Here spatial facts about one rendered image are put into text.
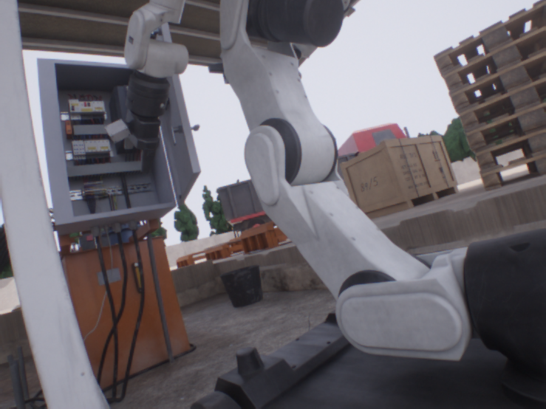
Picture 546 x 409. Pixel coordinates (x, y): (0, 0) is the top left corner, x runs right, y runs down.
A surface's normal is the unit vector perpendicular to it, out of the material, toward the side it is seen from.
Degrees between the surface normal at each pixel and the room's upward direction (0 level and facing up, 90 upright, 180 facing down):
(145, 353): 90
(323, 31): 133
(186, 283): 90
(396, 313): 90
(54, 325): 81
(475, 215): 89
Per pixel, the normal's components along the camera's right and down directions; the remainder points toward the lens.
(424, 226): -0.77, 0.12
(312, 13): 0.63, 0.45
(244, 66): -0.52, 0.48
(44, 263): 0.51, -0.42
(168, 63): 0.64, 0.61
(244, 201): 0.05, -0.15
